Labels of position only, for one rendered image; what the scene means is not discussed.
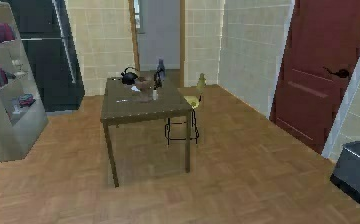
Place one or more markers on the small clear glass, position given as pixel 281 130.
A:
pixel 155 94

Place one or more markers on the brown wooden table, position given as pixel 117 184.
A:
pixel 144 105

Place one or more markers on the dark blue bottle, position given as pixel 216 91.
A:
pixel 160 71

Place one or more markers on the brown bowl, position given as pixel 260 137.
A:
pixel 144 84

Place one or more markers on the black kettle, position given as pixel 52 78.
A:
pixel 128 77

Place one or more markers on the black fridge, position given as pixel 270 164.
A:
pixel 48 63

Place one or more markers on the dark red room door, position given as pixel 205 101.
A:
pixel 318 73

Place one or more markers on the small teal and red object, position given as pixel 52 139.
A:
pixel 25 100

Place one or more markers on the grey open shelf unit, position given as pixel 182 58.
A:
pixel 13 110

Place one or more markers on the dark grey bin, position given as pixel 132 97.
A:
pixel 354 170

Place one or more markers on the red folded cloth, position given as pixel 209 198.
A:
pixel 0 33

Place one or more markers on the window with grey frame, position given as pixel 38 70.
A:
pixel 137 15

